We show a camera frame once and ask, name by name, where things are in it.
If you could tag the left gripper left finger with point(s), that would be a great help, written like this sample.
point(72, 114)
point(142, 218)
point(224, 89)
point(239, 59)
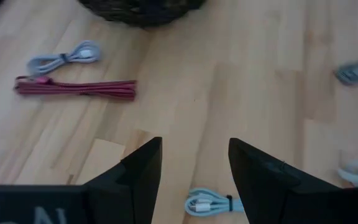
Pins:
point(129, 193)

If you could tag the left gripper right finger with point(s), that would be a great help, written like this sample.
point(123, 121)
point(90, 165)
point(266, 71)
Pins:
point(275, 193)

